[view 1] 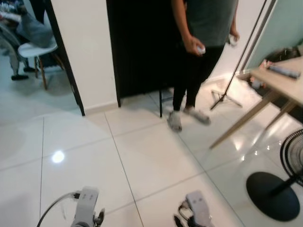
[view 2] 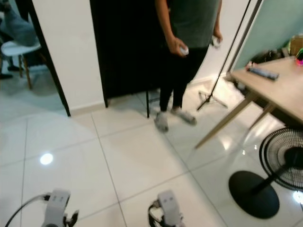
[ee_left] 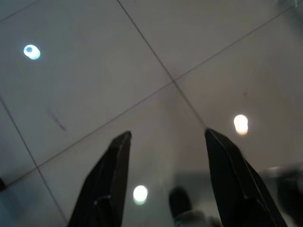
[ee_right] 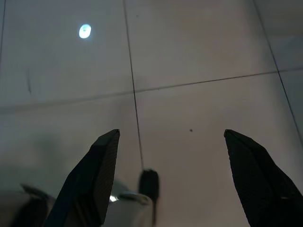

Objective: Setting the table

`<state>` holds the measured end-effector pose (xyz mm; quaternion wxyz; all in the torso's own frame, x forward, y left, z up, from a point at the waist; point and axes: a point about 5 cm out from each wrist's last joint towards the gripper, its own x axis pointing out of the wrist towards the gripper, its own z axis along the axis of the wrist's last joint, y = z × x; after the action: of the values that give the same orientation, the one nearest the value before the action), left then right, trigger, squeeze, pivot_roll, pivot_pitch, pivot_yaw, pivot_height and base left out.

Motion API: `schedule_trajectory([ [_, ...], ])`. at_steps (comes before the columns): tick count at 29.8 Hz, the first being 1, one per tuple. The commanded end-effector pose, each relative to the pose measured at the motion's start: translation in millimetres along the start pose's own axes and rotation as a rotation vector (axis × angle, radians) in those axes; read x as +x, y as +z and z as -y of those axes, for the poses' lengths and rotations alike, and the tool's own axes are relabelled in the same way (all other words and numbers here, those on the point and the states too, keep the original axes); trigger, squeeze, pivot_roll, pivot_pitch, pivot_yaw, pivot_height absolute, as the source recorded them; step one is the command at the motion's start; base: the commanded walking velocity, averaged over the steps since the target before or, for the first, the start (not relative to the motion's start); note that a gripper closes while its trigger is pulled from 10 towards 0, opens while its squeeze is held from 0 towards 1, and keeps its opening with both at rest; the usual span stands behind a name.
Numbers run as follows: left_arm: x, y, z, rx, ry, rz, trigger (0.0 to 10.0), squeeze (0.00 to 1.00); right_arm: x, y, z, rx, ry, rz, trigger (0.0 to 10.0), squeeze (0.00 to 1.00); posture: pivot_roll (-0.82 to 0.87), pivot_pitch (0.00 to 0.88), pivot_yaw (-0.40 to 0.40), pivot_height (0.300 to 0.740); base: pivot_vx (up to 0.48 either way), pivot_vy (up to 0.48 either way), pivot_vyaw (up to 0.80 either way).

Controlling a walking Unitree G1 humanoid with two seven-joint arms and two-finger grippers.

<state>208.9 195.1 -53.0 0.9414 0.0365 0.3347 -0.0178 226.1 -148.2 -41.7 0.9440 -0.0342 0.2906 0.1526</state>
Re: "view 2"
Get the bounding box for person's right hand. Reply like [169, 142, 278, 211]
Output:
[167, 35, 189, 57]

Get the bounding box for person's left hand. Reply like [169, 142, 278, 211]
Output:
[212, 29, 223, 47]

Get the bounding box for black metal stool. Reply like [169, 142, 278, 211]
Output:
[145, 89, 160, 118]

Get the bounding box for white chair wooden legs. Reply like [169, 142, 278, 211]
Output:
[1, 41, 43, 90]

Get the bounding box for tall black cabinet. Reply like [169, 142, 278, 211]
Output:
[89, 0, 173, 108]

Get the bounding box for seated person grey clothes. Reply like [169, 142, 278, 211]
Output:
[0, 0, 39, 79]

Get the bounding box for black tripod stand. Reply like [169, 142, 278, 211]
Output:
[196, 0, 255, 112]

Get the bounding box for standing person grey shirt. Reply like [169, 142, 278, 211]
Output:
[153, 0, 223, 133]

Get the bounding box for light wooden table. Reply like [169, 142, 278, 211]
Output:
[194, 55, 303, 150]

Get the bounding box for pink and green toy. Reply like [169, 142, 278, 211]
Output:
[294, 47, 303, 67]

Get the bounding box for pale green door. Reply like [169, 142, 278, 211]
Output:
[226, 0, 303, 71]

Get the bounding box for brown cardboard box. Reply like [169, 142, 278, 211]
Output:
[289, 35, 303, 57]

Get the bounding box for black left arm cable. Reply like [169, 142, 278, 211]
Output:
[5, 192, 51, 227]

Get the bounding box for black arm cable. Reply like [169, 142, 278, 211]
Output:
[5, 192, 51, 227]
[148, 200, 165, 227]

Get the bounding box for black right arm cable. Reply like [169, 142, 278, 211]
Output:
[148, 200, 165, 227]

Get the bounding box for black door frame post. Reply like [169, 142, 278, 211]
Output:
[27, 0, 71, 117]

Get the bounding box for black pedestal fan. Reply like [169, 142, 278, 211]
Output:
[228, 126, 303, 219]

